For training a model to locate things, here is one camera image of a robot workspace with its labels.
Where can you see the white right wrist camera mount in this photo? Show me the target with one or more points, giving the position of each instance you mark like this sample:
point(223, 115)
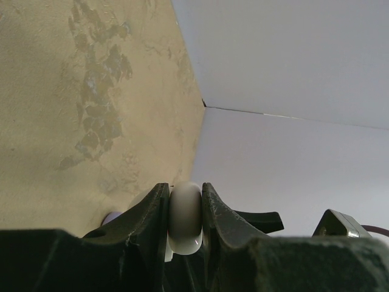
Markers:
point(334, 223)

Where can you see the purple earbud charging case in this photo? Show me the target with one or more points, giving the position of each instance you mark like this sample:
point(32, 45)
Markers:
point(111, 216)

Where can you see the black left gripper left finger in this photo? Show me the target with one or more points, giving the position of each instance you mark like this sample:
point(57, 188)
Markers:
point(126, 254)

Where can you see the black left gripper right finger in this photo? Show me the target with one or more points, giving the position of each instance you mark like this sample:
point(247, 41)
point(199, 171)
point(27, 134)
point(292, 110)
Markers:
point(239, 257)

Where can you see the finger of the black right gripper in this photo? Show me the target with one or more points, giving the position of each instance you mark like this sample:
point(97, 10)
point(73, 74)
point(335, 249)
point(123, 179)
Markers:
point(267, 222)

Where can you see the white earbud charging case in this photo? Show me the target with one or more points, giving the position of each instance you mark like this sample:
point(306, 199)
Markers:
point(183, 234)

